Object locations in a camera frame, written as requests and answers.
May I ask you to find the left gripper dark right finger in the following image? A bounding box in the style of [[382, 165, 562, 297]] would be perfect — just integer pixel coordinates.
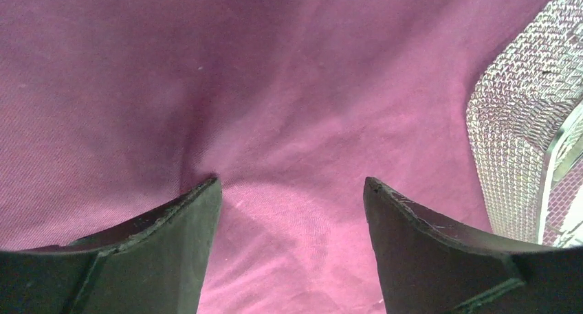
[[363, 177, 582, 313]]

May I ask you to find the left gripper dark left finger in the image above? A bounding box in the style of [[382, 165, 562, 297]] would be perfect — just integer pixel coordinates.
[[1, 177, 222, 313]]

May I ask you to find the magenta surgical wrap cloth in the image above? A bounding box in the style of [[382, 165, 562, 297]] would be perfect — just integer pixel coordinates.
[[1, 0, 548, 313]]

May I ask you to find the metal mesh instrument tray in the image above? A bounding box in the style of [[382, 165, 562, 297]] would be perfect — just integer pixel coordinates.
[[466, 0, 582, 248]]

